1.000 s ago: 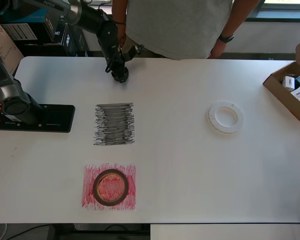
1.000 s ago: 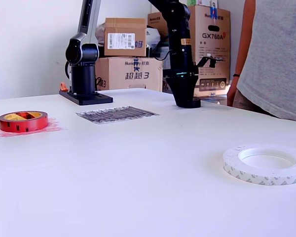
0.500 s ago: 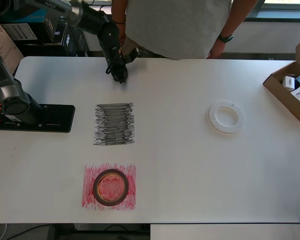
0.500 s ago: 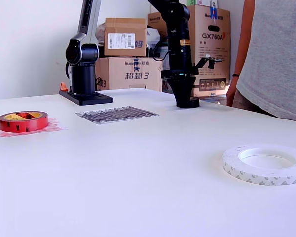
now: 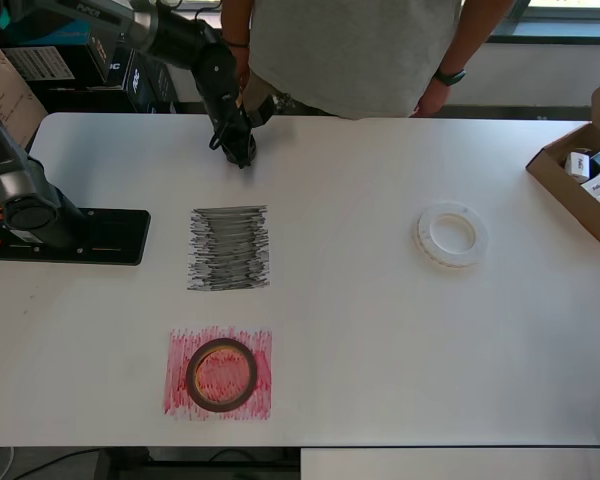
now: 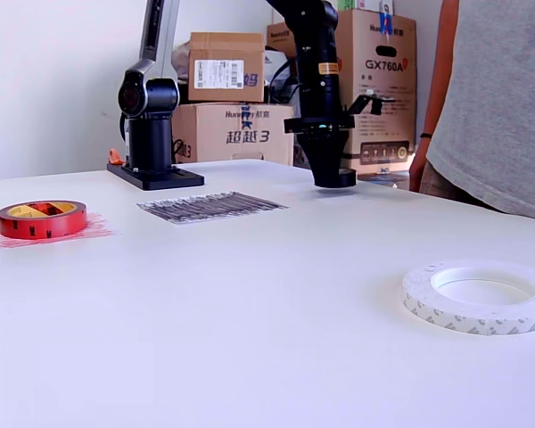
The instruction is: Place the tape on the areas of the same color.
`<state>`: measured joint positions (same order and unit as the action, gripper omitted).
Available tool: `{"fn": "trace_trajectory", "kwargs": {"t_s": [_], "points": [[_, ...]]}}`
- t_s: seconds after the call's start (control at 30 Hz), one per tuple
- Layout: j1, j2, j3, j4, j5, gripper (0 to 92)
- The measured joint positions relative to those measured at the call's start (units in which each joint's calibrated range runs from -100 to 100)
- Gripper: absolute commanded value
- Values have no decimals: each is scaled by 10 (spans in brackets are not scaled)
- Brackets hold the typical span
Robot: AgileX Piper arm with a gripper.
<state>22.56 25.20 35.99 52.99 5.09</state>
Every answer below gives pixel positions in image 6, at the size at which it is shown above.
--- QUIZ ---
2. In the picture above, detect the green and white box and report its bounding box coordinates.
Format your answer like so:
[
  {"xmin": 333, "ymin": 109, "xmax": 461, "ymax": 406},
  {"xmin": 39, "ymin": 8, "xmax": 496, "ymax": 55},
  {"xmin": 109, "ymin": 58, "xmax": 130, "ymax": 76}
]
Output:
[{"xmin": 338, "ymin": 0, "xmax": 396, "ymax": 12}]

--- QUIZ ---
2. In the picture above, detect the person's right hand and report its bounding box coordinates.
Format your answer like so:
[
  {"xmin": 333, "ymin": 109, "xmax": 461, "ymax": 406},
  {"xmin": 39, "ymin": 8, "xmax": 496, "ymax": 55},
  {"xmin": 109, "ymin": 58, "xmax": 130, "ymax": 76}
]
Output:
[{"xmin": 408, "ymin": 136, "xmax": 430, "ymax": 193}]

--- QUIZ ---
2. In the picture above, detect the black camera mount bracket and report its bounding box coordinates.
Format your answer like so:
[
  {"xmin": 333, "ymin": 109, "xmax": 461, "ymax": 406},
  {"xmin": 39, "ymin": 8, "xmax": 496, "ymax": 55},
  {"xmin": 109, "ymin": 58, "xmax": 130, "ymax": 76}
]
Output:
[{"xmin": 347, "ymin": 90, "xmax": 397, "ymax": 116}]

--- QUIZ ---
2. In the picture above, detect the black tape roll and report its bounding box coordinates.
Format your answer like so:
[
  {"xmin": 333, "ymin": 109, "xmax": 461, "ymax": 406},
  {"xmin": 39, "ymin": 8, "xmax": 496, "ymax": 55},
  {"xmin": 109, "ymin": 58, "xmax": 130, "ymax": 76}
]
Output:
[{"xmin": 314, "ymin": 168, "xmax": 357, "ymax": 188}]

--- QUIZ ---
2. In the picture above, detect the white tape roll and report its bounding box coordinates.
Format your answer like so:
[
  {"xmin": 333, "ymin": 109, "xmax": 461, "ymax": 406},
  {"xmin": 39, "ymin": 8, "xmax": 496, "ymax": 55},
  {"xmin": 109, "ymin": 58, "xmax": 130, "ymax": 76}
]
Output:
[{"xmin": 401, "ymin": 259, "xmax": 535, "ymax": 336}]

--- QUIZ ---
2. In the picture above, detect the translucent brownish plastic bag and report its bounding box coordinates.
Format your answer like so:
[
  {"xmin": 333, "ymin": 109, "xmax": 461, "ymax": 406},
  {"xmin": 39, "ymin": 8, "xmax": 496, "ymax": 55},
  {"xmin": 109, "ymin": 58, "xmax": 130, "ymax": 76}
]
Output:
[{"xmin": 171, "ymin": 42, "xmax": 192, "ymax": 84}]

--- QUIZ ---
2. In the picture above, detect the cardboard box with shipping label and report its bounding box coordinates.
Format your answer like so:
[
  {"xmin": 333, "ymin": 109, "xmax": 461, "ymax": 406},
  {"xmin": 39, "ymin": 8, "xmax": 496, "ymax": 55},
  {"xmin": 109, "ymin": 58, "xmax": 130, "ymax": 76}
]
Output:
[{"xmin": 187, "ymin": 31, "xmax": 267, "ymax": 103}]

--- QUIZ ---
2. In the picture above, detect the teal cardboard box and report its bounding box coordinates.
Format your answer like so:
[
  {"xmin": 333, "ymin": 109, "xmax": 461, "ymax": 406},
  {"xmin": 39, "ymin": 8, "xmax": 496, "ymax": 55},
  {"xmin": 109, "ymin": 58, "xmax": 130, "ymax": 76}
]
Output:
[{"xmin": 288, "ymin": 75, "xmax": 316, "ymax": 174}]

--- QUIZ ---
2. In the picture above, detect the red tape roll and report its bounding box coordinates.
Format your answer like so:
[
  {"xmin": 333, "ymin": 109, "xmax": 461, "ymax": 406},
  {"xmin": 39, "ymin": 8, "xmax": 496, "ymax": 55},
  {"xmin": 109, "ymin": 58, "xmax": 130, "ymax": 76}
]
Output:
[{"xmin": 0, "ymin": 199, "xmax": 88, "ymax": 241}]

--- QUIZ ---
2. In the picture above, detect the person's right forearm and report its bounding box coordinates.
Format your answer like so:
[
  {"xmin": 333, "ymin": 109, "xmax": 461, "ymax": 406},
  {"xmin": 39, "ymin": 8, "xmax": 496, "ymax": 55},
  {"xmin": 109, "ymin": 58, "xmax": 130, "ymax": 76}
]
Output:
[{"xmin": 421, "ymin": 0, "xmax": 460, "ymax": 135}]

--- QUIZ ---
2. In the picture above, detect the person in grey t-shirt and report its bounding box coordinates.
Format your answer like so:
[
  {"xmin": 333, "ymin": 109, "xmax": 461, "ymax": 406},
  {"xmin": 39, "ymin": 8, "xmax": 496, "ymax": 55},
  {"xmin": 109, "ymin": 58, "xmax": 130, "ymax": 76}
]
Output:
[{"xmin": 421, "ymin": 0, "xmax": 535, "ymax": 224}]

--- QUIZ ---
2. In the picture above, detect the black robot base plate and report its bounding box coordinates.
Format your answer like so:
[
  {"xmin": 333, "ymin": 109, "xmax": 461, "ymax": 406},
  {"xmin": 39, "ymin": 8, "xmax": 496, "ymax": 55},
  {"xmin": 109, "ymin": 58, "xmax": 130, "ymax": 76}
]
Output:
[{"xmin": 106, "ymin": 160, "xmax": 205, "ymax": 192}]

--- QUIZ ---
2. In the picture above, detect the black scribbled paper sheet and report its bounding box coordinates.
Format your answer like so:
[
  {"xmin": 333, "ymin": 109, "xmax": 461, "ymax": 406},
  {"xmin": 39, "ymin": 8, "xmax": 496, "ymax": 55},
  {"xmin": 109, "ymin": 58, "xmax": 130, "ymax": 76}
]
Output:
[{"xmin": 136, "ymin": 191, "xmax": 291, "ymax": 227}]

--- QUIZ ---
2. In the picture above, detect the red scribbled paper sheet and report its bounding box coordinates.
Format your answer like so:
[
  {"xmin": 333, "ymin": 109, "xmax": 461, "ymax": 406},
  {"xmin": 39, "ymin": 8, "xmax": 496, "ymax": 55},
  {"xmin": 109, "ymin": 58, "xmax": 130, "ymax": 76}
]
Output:
[{"xmin": 0, "ymin": 209, "xmax": 121, "ymax": 251}]

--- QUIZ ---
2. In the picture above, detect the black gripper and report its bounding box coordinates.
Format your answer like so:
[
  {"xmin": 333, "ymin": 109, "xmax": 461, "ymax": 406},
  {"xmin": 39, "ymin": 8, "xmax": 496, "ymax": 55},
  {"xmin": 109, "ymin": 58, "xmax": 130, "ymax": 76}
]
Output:
[{"xmin": 284, "ymin": 44, "xmax": 356, "ymax": 187}]

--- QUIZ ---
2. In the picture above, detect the large GX760A cardboard box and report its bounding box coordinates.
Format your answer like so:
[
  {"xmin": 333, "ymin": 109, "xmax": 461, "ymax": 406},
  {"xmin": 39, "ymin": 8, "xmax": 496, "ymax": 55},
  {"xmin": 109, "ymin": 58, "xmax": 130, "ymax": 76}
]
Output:
[{"xmin": 267, "ymin": 8, "xmax": 418, "ymax": 176}]

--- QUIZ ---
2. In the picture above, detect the cardboard box with blue print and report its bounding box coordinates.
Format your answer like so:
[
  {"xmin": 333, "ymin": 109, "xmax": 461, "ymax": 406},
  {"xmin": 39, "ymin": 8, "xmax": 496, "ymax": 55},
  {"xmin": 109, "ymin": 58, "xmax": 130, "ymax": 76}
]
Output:
[{"xmin": 172, "ymin": 103, "xmax": 296, "ymax": 167}]

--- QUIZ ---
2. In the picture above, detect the white plastic bag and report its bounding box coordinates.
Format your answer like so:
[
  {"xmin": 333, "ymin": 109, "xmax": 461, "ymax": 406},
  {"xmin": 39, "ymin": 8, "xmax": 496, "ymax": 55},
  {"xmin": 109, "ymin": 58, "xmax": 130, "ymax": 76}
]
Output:
[{"xmin": 264, "ymin": 46, "xmax": 295, "ymax": 90}]

